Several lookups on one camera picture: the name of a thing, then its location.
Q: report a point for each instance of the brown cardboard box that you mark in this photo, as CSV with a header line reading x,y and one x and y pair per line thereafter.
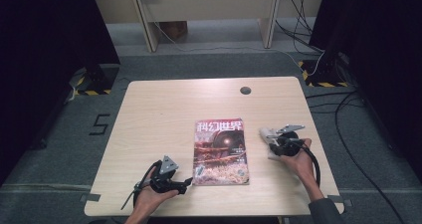
x,y
174,30

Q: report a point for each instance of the person's right hand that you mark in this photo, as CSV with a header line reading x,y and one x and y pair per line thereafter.
x,y
302,161

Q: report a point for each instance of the black yellow striped stand base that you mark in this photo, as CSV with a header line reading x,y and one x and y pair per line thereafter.
x,y
99,79
320,76

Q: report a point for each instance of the red cover magazine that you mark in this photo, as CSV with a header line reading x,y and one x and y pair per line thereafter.
x,y
220,154

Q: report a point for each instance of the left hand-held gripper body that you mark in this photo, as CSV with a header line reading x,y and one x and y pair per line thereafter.
x,y
164,182

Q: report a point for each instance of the grey tape strip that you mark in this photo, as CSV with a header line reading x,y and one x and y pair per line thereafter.
x,y
90,197
346,202

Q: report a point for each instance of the beige wooden desk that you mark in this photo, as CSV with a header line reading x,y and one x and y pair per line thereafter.
x,y
212,6

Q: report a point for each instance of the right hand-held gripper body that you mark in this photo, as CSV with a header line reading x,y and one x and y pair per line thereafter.
x,y
287,146

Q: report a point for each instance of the black curtain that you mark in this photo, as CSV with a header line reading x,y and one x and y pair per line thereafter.
x,y
381,51
43,68

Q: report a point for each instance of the person's left hand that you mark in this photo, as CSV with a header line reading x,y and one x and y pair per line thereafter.
x,y
149,200

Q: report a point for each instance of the beige cloth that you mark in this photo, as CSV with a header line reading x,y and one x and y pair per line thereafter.
x,y
267,134

